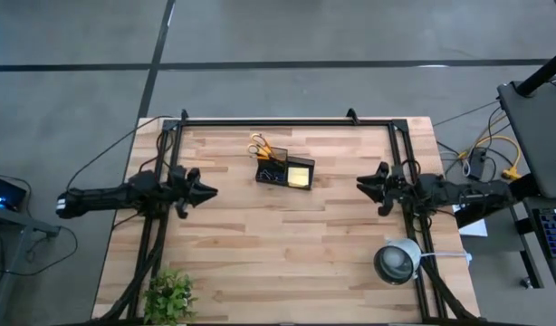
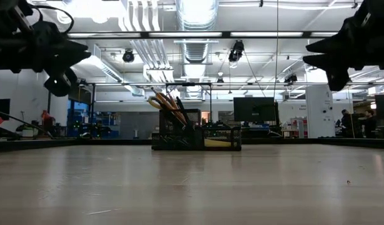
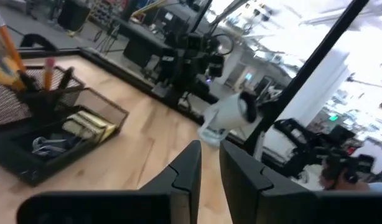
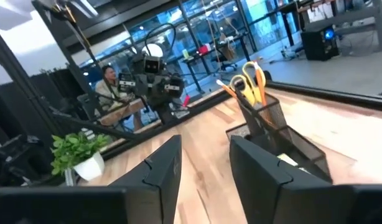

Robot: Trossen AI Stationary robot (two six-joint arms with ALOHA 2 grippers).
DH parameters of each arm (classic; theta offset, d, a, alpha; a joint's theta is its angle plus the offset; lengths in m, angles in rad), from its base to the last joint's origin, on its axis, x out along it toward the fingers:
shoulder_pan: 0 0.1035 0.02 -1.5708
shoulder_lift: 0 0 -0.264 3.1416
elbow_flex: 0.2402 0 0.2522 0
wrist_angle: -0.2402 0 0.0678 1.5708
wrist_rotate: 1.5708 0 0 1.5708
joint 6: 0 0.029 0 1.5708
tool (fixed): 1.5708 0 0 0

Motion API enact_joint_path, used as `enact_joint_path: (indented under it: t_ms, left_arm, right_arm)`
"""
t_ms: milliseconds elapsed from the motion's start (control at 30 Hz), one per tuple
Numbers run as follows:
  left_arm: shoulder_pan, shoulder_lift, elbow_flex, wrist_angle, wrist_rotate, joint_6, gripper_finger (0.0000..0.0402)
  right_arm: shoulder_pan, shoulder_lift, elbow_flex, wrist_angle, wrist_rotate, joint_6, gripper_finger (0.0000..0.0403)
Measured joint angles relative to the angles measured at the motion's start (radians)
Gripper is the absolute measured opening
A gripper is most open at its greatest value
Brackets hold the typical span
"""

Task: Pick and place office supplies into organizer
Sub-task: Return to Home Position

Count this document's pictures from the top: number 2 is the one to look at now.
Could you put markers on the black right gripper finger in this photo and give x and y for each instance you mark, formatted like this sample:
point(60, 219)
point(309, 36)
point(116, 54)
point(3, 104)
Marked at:
point(329, 62)
point(332, 43)

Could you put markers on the black ceiling-hung device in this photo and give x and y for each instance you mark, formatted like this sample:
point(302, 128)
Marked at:
point(128, 56)

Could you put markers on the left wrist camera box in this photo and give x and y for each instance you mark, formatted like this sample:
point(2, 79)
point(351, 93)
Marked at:
point(59, 82)

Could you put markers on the person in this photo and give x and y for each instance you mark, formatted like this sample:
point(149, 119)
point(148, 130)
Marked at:
point(371, 123)
point(346, 123)

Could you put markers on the black mesh desk organizer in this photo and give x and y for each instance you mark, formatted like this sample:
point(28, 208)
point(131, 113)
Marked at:
point(176, 137)

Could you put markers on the white pillar cabinet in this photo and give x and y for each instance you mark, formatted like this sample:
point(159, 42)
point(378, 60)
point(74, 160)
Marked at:
point(320, 109)

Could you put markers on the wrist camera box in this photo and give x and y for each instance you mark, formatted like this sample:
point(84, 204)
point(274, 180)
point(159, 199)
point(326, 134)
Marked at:
point(337, 79)
point(59, 82)

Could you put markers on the black aluminium table frame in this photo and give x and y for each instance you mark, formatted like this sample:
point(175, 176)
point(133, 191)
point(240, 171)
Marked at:
point(185, 34)

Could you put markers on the black overhead camera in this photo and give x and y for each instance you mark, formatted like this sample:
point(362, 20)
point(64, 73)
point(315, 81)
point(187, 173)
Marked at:
point(236, 51)

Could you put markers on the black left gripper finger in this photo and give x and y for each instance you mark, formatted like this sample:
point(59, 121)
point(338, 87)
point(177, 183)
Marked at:
point(70, 47)
point(70, 61)

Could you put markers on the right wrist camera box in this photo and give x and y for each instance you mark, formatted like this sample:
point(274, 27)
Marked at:
point(337, 79)

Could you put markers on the silver ceiling duct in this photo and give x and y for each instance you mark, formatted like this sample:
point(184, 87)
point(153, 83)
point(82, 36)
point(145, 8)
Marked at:
point(196, 18)

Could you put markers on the black wall screen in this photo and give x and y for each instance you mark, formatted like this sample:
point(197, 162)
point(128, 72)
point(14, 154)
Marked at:
point(1, 109)

